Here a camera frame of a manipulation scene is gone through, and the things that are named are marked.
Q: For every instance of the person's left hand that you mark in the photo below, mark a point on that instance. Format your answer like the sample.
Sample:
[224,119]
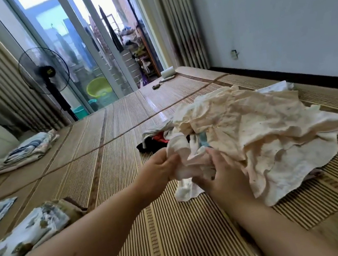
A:
[154,178]

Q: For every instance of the person's right hand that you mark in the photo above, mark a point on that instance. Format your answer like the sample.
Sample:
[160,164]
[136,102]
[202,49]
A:
[228,186]

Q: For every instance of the black red garment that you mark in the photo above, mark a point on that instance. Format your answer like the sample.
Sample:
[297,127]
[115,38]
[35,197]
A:
[152,143]

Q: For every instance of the pale grey garment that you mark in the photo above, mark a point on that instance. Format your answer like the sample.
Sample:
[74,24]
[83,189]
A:
[155,130]

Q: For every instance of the light blue garment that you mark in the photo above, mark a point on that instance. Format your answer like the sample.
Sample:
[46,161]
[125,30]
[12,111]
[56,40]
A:
[203,139]

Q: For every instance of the pile of clothes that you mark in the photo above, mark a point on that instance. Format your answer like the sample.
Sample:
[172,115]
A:
[271,129]

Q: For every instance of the bamboo bed mat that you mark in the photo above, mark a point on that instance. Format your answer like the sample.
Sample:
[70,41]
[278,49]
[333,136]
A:
[122,114]

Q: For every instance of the white bear print pants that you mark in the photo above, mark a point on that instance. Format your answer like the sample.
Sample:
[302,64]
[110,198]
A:
[21,242]

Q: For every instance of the person's right forearm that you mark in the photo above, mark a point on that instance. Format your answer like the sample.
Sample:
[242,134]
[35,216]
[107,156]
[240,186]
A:
[282,236]

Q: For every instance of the small dark object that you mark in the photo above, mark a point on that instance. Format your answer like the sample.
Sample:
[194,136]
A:
[156,86]

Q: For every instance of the small teal bucket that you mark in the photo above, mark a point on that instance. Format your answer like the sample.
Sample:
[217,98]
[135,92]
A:
[80,111]

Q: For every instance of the yellow green basin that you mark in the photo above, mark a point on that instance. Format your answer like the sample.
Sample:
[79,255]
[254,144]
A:
[99,87]

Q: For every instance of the white paper roll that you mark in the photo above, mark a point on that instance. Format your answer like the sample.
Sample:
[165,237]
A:
[168,72]

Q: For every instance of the small floral white garment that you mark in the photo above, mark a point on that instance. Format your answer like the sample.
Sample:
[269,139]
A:
[274,88]

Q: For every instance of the cluttered balcony shelf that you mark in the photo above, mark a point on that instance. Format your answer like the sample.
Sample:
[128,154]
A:
[137,48]

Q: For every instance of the folded striped blanket stack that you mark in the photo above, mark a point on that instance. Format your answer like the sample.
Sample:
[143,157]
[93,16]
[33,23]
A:
[23,152]

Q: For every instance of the black standing fan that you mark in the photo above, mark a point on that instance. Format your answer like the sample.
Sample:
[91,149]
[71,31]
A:
[44,69]

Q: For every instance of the sliding glass balcony door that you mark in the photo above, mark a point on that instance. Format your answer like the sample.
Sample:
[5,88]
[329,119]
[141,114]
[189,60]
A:
[77,32]

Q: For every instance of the white wall socket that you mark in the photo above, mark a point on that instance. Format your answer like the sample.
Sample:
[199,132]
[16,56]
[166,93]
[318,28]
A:
[234,54]

